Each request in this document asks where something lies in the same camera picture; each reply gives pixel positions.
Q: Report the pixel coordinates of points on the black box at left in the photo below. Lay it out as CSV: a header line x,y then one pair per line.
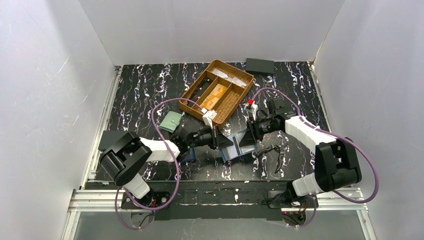
x,y
114,140

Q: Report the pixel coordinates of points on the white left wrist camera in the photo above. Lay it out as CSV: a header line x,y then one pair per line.
x,y
208,117

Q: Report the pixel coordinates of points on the silver cards in tray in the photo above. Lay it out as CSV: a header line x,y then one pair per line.
x,y
232,79

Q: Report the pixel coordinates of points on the black box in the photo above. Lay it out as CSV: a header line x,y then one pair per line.
x,y
259,66
114,140

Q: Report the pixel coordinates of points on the aluminium base frame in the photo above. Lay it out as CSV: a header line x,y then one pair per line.
x,y
207,210

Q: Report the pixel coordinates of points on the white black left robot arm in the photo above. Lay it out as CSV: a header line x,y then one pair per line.
x,y
123,153

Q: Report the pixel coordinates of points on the black cards in tray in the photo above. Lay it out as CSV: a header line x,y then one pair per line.
x,y
196,91

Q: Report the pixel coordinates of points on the green card holder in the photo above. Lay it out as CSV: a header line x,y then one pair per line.
x,y
171,121

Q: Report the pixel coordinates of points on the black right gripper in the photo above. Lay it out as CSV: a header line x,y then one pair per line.
x,y
250,130

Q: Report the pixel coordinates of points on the black box at back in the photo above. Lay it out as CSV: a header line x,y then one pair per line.
x,y
259,66

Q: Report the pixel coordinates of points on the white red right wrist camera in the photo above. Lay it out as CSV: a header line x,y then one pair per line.
x,y
252,108

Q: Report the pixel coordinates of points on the orange cards in tray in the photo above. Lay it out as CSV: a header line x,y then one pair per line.
x,y
212,99

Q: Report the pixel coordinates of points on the dark blue card holder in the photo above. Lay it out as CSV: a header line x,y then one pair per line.
x,y
189,156

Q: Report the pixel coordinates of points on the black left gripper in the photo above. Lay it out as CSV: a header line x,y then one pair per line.
x,y
214,138

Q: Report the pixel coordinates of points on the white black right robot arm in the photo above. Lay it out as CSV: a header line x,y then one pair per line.
x,y
336,162

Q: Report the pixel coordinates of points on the woven brown divided tray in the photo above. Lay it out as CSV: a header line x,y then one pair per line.
x,y
230,100

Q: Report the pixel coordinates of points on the light blue card holder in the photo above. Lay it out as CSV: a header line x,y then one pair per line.
x,y
232,152

